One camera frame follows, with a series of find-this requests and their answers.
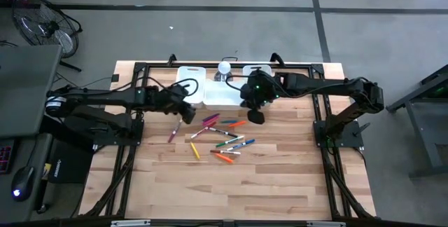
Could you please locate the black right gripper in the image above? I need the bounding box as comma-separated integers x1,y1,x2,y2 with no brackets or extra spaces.
239,68,281,125

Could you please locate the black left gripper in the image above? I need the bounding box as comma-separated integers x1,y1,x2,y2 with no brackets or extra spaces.
153,83,197,125

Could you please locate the magenta capped thin marker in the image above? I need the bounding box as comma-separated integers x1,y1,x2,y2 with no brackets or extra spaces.
190,125,211,139

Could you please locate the blue thin marker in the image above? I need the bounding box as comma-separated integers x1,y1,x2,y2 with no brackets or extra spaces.
225,138,256,152

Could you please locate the black capped thin marker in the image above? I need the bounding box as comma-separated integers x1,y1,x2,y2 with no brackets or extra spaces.
208,127,239,138

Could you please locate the green thin marker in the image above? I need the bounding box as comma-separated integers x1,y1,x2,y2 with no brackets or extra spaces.
215,135,246,149

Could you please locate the yellow stubby highlighter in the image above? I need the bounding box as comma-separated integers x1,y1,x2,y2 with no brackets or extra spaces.
189,142,202,160

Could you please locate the brown thin marker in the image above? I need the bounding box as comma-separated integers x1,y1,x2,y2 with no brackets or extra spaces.
209,149,242,156

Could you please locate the orange stubby highlighter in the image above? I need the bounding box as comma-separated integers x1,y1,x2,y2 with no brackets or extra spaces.
213,152,235,165

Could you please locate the white plastic bin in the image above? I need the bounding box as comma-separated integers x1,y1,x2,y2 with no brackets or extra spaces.
202,79,246,111
174,66,207,109
242,64,276,108

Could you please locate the chrome lamp base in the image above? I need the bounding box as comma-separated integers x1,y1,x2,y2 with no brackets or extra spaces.
213,71,235,83

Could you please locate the white light bulb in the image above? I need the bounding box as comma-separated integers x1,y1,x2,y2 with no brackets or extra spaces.
217,61,232,75

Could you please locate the black printed bag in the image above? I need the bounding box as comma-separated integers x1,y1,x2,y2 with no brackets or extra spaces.
47,139,95,185

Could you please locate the yellow label tag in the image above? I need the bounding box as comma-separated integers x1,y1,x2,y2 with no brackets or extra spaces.
41,163,53,181

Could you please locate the grey side table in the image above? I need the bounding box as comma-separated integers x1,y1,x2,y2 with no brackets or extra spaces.
0,132,53,224

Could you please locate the black floor fan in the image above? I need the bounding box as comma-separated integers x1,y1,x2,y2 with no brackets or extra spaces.
11,0,83,73

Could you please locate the grey desk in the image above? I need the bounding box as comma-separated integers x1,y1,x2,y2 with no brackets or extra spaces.
0,44,62,139

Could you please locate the grey metal cart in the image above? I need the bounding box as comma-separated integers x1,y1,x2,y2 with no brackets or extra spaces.
384,64,448,179

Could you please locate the black computer mouse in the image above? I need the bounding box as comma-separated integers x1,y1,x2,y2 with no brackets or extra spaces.
10,165,36,202

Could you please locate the backlit keyboard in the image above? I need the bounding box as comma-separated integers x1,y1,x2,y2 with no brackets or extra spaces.
0,145,13,175

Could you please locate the black aluminium table frame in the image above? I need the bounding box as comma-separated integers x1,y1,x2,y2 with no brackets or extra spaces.
78,60,377,221

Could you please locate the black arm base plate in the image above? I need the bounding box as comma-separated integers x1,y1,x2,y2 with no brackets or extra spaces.
313,120,365,149
92,118,144,147

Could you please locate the black floor cable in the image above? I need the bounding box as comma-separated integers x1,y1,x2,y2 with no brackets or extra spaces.
55,72,113,90

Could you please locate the silver bracket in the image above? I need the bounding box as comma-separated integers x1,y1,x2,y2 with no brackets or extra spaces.
110,219,152,227
306,221,347,227

